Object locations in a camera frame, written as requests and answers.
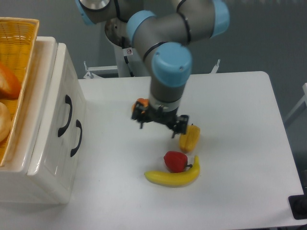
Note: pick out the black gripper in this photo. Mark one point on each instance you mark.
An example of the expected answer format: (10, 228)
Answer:
(179, 124)

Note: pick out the white drawer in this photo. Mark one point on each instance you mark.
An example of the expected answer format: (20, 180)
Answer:
(65, 103)
(72, 141)

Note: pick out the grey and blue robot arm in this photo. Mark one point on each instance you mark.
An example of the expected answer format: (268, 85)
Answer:
(161, 43)

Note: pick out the white drawer cabinet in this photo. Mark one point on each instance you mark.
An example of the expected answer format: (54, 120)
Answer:
(15, 185)

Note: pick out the orange flower bread bun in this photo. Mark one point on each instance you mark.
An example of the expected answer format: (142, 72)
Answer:
(143, 102)

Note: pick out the yellow bell pepper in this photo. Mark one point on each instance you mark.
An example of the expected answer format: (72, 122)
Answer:
(189, 140)

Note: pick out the red bell pepper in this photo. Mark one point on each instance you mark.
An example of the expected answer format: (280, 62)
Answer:
(176, 161)

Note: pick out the yellow banana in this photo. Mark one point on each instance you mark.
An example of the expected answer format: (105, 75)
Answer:
(175, 179)

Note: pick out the orange croissant bread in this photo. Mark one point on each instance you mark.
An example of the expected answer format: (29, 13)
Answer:
(10, 86)

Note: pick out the pale round bread roll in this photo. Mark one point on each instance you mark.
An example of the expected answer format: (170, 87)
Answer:
(5, 121)

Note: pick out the black device at edge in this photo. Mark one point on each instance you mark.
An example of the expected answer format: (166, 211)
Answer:
(298, 205)

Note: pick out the yellow wicker basket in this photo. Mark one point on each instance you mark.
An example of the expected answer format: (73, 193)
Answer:
(17, 40)

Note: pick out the white frame at right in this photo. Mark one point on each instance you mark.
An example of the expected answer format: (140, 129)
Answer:
(298, 109)

